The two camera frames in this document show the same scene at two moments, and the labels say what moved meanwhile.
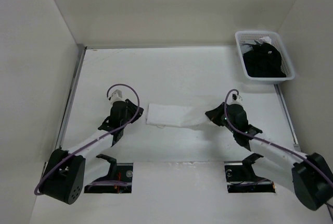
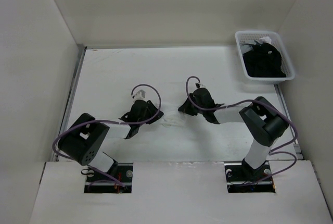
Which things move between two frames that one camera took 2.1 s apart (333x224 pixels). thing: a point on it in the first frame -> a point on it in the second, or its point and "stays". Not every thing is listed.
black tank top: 263,60 stays
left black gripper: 132,108 -> 151,108
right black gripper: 214,113 -> 186,107
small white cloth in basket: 265,39 stays
